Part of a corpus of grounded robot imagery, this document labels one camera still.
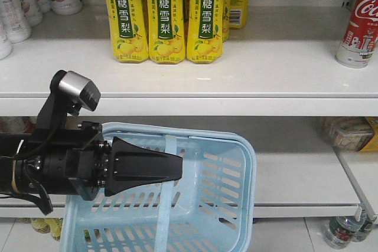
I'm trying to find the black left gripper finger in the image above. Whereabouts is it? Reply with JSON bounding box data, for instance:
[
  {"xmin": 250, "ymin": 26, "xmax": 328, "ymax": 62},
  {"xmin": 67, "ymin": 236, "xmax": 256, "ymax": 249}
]
[{"xmin": 104, "ymin": 136, "xmax": 183, "ymax": 197}]

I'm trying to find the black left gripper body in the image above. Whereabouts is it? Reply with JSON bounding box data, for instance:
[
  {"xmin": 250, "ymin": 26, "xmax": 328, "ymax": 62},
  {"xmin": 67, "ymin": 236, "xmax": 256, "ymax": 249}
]
[{"xmin": 43, "ymin": 121, "xmax": 110, "ymax": 201}]

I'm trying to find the light blue plastic basket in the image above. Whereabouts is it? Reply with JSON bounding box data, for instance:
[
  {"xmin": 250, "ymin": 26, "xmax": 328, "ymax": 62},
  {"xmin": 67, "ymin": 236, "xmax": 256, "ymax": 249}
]
[{"xmin": 60, "ymin": 122, "xmax": 256, "ymax": 251}]

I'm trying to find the red aluminium coke bottle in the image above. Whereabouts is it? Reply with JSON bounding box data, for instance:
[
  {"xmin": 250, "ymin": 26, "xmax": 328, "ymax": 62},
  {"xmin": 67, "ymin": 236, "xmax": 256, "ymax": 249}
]
[{"xmin": 335, "ymin": 0, "xmax": 377, "ymax": 68}]

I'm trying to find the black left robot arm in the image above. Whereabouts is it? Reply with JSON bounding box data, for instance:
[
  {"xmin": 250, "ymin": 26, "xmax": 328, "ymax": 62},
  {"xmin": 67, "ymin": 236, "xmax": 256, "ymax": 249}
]
[{"xmin": 1, "ymin": 122, "xmax": 183, "ymax": 201}]

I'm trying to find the white metal store shelving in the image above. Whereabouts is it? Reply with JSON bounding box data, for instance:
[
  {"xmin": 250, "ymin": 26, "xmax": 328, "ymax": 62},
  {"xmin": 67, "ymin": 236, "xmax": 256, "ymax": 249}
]
[{"xmin": 1, "ymin": 6, "xmax": 377, "ymax": 218}]

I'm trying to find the clear plastic food box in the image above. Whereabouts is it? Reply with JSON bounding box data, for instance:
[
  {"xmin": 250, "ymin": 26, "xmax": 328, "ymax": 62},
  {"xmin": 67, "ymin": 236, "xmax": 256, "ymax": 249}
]
[{"xmin": 319, "ymin": 116, "xmax": 374, "ymax": 152}]

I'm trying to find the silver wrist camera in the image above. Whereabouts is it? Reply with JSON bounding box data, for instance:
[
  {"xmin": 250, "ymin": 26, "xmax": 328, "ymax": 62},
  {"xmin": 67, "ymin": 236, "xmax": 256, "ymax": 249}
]
[{"xmin": 50, "ymin": 70, "xmax": 101, "ymax": 116}]

